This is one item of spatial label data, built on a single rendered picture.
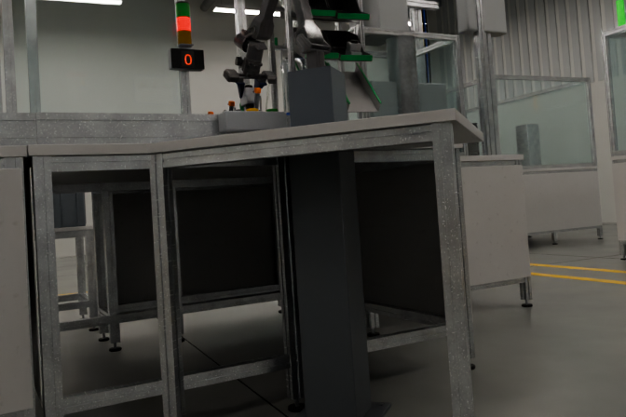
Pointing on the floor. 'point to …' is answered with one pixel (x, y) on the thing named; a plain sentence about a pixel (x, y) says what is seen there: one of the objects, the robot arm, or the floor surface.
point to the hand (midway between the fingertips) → (248, 89)
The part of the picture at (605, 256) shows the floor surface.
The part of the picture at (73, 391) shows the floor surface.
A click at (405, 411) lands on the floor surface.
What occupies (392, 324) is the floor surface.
